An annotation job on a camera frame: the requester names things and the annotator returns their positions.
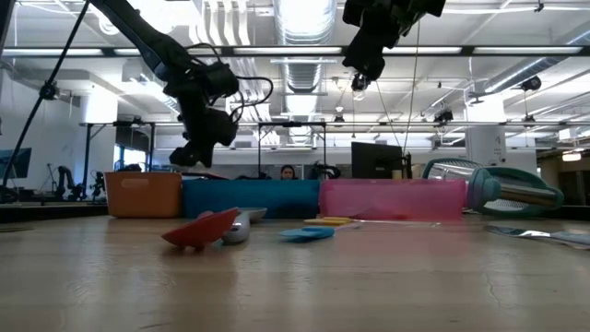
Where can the black computer monitor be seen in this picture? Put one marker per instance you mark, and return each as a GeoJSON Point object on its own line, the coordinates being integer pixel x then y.
{"type": "Point", "coordinates": [375, 161]}

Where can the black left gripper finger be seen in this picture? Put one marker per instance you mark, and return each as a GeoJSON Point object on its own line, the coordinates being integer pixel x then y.
{"type": "Point", "coordinates": [207, 154]}
{"type": "Point", "coordinates": [184, 157]}

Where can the teal-framed steel grater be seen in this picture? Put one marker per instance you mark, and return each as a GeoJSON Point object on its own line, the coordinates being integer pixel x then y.
{"type": "Point", "coordinates": [488, 191]}

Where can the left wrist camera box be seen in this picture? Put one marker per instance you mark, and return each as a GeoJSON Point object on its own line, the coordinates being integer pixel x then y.
{"type": "Point", "coordinates": [226, 129]}

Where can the background black robot arm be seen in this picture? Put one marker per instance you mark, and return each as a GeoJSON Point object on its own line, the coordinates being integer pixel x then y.
{"type": "Point", "coordinates": [67, 182]}

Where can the yellow cup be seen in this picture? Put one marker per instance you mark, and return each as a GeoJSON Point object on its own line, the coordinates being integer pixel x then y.
{"type": "Point", "coordinates": [397, 175]}

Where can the grey silicone spoon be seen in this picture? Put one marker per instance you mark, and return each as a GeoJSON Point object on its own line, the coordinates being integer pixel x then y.
{"type": "Point", "coordinates": [237, 233]}

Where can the red silicone slotted spoon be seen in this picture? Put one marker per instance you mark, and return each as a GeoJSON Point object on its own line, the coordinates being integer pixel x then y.
{"type": "Point", "coordinates": [203, 228]}

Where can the person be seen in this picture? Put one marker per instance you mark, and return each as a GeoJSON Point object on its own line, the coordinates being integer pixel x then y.
{"type": "Point", "coordinates": [288, 173]}

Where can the monitor with blue screen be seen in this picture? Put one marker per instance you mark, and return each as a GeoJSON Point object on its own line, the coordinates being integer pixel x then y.
{"type": "Point", "coordinates": [20, 161]}

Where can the blue plastic bin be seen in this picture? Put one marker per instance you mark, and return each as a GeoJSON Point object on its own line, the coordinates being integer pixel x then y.
{"type": "Point", "coordinates": [258, 198]}

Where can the silver ventilation duct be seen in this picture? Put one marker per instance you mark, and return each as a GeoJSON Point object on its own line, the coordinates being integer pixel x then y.
{"type": "Point", "coordinates": [304, 74]}

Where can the black overhead camera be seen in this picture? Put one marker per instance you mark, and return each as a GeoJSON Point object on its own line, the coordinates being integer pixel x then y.
{"type": "Point", "coordinates": [359, 85]}

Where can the black ceiling spotlight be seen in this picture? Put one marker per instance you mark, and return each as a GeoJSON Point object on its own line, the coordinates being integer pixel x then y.
{"type": "Point", "coordinates": [532, 85]}
{"type": "Point", "coordinates": [48, 91]}
{"type": "Point", "coordinates": [444, 117]}

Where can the orange plastic bin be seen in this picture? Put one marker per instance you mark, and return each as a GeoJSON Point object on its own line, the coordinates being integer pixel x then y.
{"type": "Point", "coordinates": [143, 198]}

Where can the pink plastic bin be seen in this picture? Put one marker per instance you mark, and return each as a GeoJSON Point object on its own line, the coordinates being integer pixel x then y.
{"type": "Point", "coordinates": [392, 200]}

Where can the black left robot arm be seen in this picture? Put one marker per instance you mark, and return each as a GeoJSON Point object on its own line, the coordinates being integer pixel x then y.
{"type": "Point", "coordinates": [152, 41]}

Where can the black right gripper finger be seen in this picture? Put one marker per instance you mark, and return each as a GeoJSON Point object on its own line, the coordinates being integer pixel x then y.
{"type": "Point", "coordinates": [366, 55]}

